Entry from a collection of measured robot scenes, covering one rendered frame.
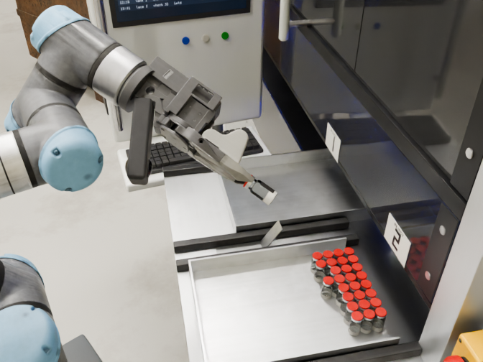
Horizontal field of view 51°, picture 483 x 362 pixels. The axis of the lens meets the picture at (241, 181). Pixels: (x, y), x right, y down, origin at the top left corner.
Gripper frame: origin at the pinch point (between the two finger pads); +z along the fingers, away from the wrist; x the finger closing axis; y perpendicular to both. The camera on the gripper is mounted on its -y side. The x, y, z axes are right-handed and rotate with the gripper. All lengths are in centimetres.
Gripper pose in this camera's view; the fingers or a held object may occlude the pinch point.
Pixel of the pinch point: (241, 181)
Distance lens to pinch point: 69.7
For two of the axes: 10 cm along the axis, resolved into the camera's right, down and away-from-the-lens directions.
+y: 5.7, -8.0, 1.9
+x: -1.0, 1.7, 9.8
